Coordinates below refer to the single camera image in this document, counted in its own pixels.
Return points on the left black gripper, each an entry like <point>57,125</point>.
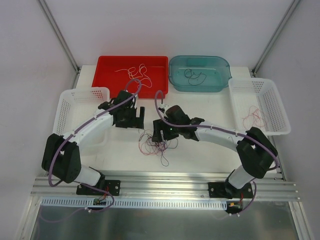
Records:
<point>130,120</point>

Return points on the right aluminium frame post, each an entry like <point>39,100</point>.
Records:
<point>293,6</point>

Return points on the left aluminium frame post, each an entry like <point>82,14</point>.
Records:
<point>58,34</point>

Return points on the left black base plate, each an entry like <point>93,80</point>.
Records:
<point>111,186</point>

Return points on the aluminium mounting rail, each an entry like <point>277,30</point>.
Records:
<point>194,186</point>

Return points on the right white perforated basket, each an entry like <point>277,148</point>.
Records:
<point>256,102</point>

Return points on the white slotted cable duct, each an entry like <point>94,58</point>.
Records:
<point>134,203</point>

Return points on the red plastic tray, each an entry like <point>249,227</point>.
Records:
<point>114,72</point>

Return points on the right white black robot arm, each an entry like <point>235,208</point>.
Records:
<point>255,151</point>

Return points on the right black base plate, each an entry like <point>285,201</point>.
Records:
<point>226,190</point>

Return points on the aluminium frame post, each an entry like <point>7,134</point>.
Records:
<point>293,6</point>
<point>58,34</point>

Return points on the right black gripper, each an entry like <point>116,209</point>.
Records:
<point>165,131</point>

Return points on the left white perforated basket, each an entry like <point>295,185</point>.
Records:
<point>76,106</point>

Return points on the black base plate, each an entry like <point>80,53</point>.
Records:
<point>226,190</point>
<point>111,186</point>

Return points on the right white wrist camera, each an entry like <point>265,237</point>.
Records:
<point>163,107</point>

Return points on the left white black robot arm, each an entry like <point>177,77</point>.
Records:
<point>62,153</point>

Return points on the teal translucent plastic tub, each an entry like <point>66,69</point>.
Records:
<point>198,73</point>

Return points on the white perforated basket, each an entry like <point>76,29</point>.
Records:
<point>256,102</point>
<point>76,106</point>

